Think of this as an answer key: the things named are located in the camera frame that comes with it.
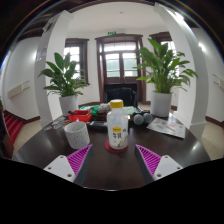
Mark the white speckled mug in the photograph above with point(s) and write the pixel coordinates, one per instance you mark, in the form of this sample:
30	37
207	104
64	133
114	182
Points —
77	135

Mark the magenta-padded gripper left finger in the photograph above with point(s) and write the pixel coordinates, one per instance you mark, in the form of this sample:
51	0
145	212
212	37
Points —
58	166

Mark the green exit sign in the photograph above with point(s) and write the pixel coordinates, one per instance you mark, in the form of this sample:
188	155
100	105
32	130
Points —
111	33

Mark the black flat device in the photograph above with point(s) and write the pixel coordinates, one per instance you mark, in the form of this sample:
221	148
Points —
96	125

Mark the yellow-capped clear drink bottle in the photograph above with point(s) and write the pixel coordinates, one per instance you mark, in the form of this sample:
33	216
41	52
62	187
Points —
117	126

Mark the green box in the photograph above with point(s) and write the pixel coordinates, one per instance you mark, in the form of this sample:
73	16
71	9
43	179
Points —
90	108

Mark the black chair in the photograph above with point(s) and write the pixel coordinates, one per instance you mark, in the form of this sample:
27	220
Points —
120	93

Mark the green packet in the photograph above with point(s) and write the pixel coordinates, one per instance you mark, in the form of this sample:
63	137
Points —
129	110

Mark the red plastic box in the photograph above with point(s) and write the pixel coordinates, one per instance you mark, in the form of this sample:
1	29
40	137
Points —
80	116

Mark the flat round red coaster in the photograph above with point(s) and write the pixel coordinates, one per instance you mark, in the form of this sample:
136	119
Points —
111	150

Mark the red bench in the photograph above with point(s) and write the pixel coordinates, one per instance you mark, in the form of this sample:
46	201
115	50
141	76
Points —
12	126

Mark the brown framed window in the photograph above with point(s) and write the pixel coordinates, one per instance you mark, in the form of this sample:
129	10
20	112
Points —
83	53
158	36

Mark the white wall radiator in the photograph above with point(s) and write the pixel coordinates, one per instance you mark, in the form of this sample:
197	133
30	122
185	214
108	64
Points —
18	89
219	81

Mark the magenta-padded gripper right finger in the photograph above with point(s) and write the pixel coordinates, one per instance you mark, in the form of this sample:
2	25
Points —
166	166

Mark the large potted green plant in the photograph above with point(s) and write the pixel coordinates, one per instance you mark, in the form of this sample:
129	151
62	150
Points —
161	104

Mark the brown wooden double door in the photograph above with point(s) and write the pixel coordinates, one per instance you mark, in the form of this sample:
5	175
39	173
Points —
120	78

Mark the basket of white items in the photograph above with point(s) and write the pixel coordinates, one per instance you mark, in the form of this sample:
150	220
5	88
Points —
102	111

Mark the grey ball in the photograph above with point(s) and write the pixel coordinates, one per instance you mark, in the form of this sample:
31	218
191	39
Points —
138	119
148	117

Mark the small potted green plant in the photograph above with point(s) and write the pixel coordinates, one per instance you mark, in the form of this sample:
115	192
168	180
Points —
68	105

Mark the printed paper sheet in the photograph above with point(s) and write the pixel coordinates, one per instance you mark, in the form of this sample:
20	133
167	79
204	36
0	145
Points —
166	127

